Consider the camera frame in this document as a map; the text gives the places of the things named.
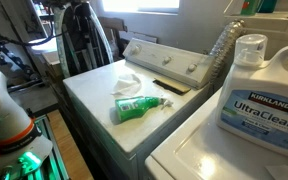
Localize green spray bottle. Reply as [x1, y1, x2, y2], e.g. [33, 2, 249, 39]
[114, 95, 174, 123]

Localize white crumpled cloth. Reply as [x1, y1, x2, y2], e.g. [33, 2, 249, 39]
[111, 73, 143, 98]

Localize white dryer knob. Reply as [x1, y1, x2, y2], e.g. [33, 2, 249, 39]
[162, 55, 173, 66]
[130, 44, 142, 56]
[187, 63, 198, 73]

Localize blue patterned curtain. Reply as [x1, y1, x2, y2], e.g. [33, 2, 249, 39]
[53, 1, 114, 79]

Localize white washing machine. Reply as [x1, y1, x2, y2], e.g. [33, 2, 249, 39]
[144, 88, 288, 180]

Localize bright window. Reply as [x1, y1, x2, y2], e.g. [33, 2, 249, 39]
[101, 0, 181, 15]

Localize wooden platform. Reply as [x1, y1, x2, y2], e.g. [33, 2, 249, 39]
[46, 109, 95, 180]

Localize white Kirkland detergent jug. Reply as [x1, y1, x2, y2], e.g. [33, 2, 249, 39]
[215, 33, 288, 158]

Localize green container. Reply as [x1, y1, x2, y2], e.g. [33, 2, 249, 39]
[240, 0, 263, 16]

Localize black metal stand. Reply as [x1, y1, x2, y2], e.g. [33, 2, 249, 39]
[0, 43, 42, 93]

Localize teal container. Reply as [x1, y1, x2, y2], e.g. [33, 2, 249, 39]
[258, 0, 278, 14]

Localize silver flexible duct hose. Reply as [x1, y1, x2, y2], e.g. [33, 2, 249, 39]
[207, 19, 246, 84]

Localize black cable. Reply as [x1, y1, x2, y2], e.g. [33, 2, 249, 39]
[0, 19, 68, 48]

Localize white wall shelf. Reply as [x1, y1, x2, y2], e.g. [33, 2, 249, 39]
[223, 13, 288, 25]

